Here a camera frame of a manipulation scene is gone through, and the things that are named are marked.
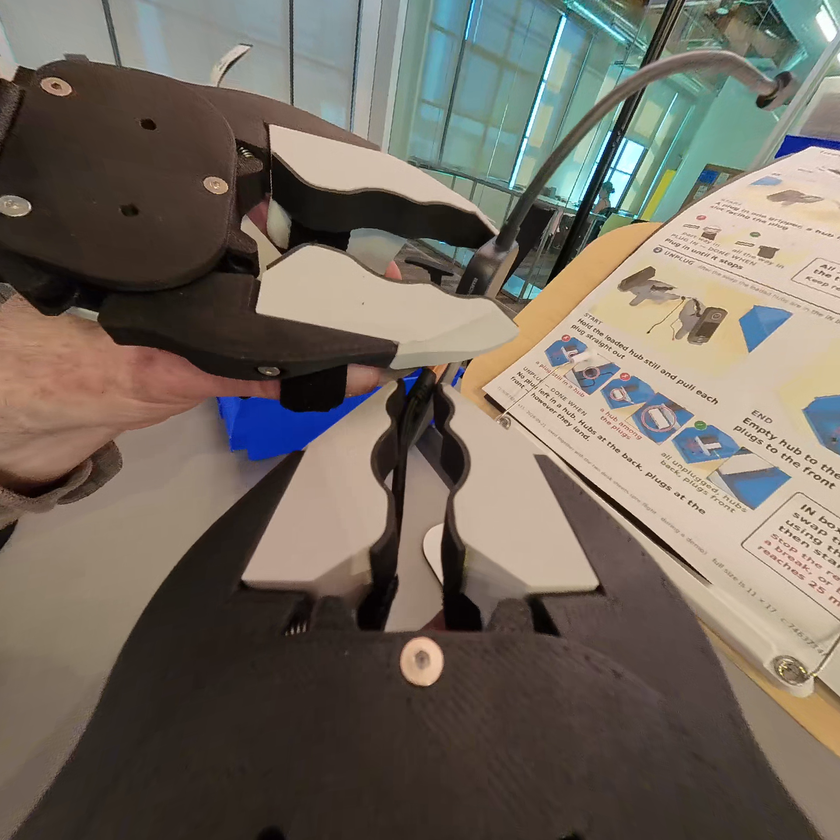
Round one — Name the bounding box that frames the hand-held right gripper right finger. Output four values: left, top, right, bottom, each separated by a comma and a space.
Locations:
437, 385, 602, 631

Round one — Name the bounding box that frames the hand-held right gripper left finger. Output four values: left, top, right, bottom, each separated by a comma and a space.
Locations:
241, 381, 401, 631

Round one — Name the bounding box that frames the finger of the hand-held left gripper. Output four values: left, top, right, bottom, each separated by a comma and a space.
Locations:
269, 125, 500, 250
256, 243, 519, 371

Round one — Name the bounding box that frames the orange usb cable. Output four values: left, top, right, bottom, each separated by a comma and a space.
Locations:
388, 372, 441, 620

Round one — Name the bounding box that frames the blue plastic bin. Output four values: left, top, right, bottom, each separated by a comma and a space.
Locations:
217, 368, 467, 463

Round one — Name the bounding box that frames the slim black usb hub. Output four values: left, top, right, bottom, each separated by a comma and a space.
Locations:
453, 237, 523, 300

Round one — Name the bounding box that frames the slim hub black cable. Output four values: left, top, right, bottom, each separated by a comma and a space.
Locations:
493, 50, 795, 257

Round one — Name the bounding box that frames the person's left forearm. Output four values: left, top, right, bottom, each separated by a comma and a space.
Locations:
0, 440, 126, 532

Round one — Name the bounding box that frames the person's left hand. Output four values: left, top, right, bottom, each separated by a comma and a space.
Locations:
0, 296, 414, 493

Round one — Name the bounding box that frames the white stand base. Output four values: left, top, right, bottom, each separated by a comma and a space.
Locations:
420, 523, 454, 585

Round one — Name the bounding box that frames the white desk lamp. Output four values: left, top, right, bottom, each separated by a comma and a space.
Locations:
208, 44, 253, 90

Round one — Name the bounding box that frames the instruction sheet on stand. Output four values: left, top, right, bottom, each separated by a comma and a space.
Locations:
460, 221, 840, 756

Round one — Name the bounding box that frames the printed instruction sheet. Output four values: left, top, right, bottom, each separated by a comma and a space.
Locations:
486, 145, 840, 657

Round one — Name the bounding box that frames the black pole stand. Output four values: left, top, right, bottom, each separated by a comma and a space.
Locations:
545, 0, 690, 283

